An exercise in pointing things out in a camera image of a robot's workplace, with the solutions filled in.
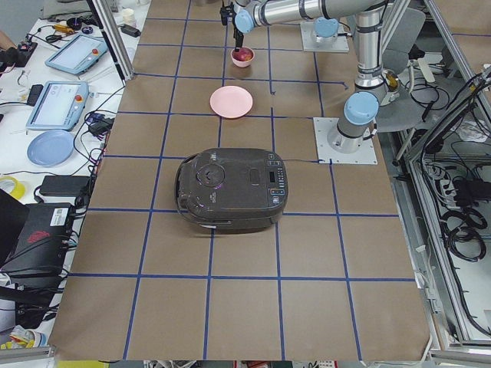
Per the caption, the teach pendant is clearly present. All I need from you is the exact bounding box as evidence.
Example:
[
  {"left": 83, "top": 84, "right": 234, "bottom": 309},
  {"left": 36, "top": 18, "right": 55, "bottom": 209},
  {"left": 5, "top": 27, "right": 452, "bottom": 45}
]
[
  {"left": 25, "top": 80, "right": 89, "bottom": 130},
  {"left": 44, "top": 34, "right": 108, "bottom": 75}
]

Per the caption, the red apple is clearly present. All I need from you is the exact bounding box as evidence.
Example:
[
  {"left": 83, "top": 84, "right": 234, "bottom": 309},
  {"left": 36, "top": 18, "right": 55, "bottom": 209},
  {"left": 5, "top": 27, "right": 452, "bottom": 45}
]
[{"left": 232, "top": 48, "right": 253, "bottom": 62}]

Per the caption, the yellow tape roll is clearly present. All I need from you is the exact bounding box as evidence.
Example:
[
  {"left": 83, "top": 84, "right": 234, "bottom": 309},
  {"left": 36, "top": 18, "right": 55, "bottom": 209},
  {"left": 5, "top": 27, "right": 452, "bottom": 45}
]
[{"left": 0, "top": 176, "right": 25, "bottom": 200}]

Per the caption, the blue plate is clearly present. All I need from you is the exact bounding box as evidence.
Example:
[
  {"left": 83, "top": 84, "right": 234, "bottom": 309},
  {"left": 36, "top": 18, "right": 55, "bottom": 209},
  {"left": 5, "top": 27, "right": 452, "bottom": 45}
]
[{"left": 27, "top": 130, "right": 74, "bottom": 167}]

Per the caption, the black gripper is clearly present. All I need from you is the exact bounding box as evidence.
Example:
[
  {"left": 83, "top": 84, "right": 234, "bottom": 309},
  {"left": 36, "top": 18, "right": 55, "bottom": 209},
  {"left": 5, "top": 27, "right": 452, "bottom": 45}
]
[{"left": 219, "top": 2, "right": 243, "bottom": 51}]

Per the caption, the upper teach pendant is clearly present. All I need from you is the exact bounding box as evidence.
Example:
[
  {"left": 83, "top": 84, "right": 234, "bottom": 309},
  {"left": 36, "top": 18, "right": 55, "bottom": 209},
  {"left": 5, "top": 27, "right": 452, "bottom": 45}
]
[{"left": 44, "top": 34, "right": 108, "bottom": 75}]

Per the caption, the black computer box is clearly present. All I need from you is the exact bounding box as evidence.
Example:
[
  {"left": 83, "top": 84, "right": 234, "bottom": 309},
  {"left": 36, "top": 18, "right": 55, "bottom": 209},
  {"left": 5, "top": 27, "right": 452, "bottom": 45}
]
[{"left": 1, "top": 191, "right": 74, "bottom": 284}]

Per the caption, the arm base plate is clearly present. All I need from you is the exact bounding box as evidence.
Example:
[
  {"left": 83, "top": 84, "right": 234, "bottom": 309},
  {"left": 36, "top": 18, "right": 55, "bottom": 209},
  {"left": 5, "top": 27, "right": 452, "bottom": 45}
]
[
  {"left": 313, "top": 117, "right": 377, "bottom": 165},
  {"left": 300, "top": 18, "right": 349, "bottom": 53}
]

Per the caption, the pink bowl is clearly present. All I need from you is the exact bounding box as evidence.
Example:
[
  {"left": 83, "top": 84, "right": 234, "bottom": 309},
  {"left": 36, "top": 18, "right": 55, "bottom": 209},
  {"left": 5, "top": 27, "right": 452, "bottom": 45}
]
[{"left": 231, "top": 47, "right": 255, "bottom": 68}]

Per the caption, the pink plate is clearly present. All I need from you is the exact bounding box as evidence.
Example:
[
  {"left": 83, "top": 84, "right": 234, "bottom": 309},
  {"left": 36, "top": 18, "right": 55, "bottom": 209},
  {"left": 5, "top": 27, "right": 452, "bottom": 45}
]
[{"left": 209, "top": 86, "right": 253, "bottom": 119}]

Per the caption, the black power adapter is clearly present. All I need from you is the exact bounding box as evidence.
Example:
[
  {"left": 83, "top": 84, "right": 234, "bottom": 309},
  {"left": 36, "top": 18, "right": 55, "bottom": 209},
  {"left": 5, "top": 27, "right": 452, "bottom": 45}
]
[{"left": 38, "top": 176, "right": 90, "bottom": 197}]

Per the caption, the lower teach pendant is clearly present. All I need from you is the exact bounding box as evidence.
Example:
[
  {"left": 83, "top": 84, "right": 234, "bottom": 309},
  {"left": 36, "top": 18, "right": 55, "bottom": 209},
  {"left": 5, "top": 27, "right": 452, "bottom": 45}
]
[{"left": 25, "top": 80, "right": 89, "bottom": 130}]

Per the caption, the black rice cooker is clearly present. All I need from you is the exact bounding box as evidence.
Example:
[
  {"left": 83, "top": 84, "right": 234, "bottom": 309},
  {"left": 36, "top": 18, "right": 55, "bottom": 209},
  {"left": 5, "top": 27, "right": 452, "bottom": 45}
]
[{"left": 174, "top": 148, "right": 288, "bottom": 231}]

